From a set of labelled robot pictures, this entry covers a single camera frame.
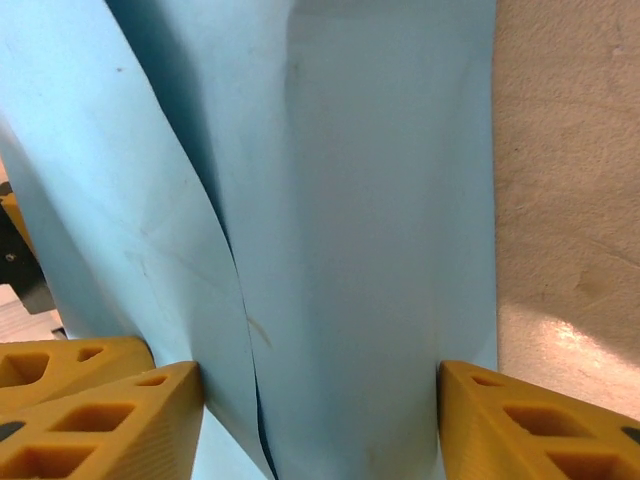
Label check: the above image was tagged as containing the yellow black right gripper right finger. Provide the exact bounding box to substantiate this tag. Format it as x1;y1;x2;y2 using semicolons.
438;359;640;480

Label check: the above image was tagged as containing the blue cloth sheet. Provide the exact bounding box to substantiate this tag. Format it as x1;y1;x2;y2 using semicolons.
0;0;501;480

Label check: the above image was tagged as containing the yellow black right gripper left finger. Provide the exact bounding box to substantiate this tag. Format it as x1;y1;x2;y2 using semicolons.
0;360;205;480

